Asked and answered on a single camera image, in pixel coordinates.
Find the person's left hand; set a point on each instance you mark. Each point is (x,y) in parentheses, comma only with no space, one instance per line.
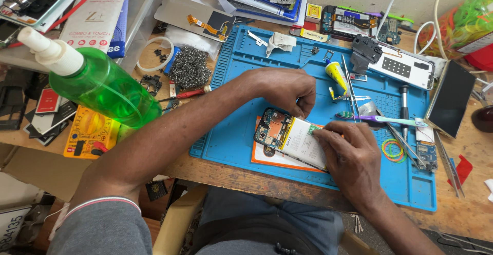
(279,87)

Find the person's right hand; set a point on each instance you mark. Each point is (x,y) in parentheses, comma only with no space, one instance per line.
(354,162)

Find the person's left fingers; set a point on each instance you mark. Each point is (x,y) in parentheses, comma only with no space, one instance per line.
(306,101)

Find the person's right fingers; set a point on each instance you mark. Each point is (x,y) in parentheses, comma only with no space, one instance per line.
(329,133)

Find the smartphone with white battery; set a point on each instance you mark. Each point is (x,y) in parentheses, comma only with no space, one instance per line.
(287,135)

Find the yellow glue tube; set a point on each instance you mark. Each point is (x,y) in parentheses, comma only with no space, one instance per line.
(336,74)

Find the purple and teal toothbrush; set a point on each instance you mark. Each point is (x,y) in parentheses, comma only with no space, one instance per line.
(389,120)

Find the crumpled white tissue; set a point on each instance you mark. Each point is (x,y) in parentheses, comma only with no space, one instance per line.
(280,42)

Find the orange and white card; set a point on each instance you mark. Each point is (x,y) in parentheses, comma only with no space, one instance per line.
(269,156)

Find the coloured rubber bands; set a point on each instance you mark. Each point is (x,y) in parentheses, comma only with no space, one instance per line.
(392,151)

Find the blue silicone repair mat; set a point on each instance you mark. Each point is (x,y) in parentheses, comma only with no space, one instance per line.
(235,131)

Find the black precision screwdriver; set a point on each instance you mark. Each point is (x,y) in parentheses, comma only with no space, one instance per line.
(404,104)

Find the small yellow box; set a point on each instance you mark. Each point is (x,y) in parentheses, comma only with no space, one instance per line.
(313,13)

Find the opened smartphone with purple edge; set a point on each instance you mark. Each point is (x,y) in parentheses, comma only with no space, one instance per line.
(348,22)

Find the small blue circuit board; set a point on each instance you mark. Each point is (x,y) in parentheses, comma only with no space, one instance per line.
(426,156)

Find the person's legs in jeans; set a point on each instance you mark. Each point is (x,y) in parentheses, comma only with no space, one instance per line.
(269,224)

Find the small green circuit board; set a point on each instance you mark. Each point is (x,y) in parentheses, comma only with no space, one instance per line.
(389,30)

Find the steel wool pad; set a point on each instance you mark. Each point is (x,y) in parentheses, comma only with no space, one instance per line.
(189,68)

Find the long silver tweezers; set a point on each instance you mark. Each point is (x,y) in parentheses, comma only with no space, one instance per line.
(448,166)

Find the smartphone with black screen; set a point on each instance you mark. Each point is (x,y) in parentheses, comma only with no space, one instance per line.
(450,99)

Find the red plastic piece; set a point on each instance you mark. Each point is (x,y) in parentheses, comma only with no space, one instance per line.
(464,168)

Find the phone display with orange flex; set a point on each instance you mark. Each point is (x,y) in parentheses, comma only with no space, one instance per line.
(192,16)

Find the dark red round object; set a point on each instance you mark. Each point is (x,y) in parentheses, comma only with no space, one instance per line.
(483,119)

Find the small black plastic part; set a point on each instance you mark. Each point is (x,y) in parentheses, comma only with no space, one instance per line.
(151,83)

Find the clear jar of rubber bands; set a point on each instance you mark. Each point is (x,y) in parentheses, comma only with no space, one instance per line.
(462,24)

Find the wooden stool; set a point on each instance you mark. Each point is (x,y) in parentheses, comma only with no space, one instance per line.
(179,224)

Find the green spray bottle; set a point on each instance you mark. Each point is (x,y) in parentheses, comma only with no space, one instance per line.
(104,85)

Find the yellow multimeter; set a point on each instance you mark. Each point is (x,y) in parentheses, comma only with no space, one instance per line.
(90,131)

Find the white display packaging box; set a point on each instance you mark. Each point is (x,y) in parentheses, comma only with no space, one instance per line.
(94,18)

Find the person's grey sleeve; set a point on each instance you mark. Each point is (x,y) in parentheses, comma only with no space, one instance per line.
(104,228)

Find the pile of black phone parts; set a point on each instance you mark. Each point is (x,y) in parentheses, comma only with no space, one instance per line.
(52,124)

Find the red phone battery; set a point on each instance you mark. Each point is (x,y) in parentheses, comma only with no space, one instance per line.
(48,101)

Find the cardboard box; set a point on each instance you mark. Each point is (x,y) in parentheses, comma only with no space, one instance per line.
(38,170)

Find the black phone camera frame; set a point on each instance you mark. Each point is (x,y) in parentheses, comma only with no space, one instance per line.
(364,51)

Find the small metal bracket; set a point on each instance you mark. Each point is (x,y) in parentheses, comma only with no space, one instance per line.
(256,38)

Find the white phone back frame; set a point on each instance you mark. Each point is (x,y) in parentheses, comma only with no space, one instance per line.
(404,68)

